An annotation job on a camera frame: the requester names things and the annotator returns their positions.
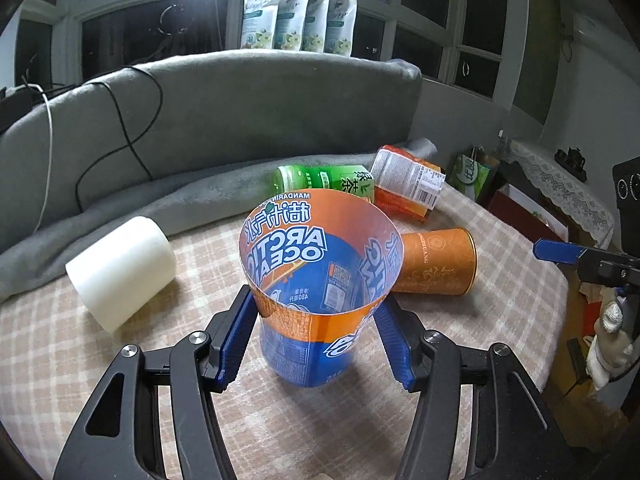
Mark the white lace cloth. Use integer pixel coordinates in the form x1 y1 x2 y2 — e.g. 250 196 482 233
502 139 615 249

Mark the black cable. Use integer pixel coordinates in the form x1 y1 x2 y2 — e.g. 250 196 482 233
22 64 165 214

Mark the refill pouch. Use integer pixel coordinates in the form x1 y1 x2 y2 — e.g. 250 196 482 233
241 0 280 49
302 0 330 53
324 0 357 56
273 0 309 51

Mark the orange paper cup front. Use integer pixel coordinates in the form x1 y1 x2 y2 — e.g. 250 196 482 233
392 228 477 296

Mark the white cylindrical cup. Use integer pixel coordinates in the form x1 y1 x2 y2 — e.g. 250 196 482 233
65 216 177 334

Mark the green paper bag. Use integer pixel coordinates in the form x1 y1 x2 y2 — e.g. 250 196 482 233
446 145 500 203

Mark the black power adapter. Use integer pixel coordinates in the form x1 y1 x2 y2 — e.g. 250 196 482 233
0 86 32 133

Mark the white gloved right hand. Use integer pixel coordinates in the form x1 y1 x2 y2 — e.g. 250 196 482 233
586 287 639 391

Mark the beige plaid seat cover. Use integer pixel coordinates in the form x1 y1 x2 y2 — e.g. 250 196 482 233
1 188 568 479

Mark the window frame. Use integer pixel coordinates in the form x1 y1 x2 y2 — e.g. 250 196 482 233
1 0 529 108

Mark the white charging cable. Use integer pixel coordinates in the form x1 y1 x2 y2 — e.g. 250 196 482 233
16 81 56 233

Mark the grey sofa backrest cushion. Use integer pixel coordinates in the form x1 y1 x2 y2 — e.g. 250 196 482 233
1 50 422 248

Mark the blue orange cut bottle cup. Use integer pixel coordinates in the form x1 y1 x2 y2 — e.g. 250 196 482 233
239 188 404 388

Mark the black tripod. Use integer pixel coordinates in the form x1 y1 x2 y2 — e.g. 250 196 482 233
157 0 224 56

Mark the green tea bottle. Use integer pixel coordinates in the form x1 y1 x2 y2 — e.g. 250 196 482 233
271 165 375 203

